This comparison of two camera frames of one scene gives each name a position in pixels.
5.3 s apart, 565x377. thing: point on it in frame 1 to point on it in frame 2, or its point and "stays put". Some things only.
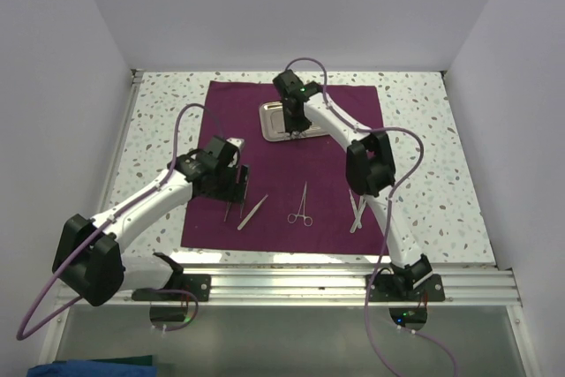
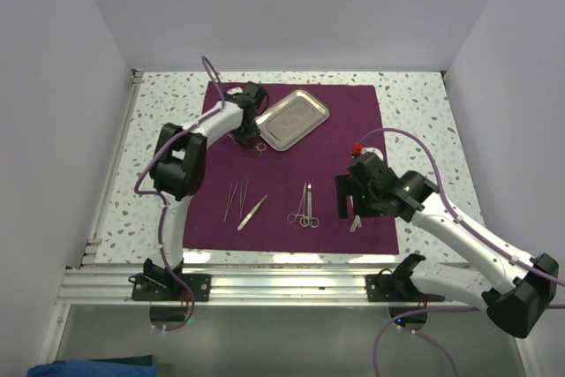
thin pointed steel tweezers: x=229 y=205 stays put
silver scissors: x=296 y=134 to x=309 y=221
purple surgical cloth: x=299 y=196 stays put
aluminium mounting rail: x=323 y=286 stays put
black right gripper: x=292 y=125 to x=347 y=186
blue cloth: x=87 y=368 stays put
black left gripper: x=232 y=192 to x=252 y=133
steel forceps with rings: x=307 y=220 stays put
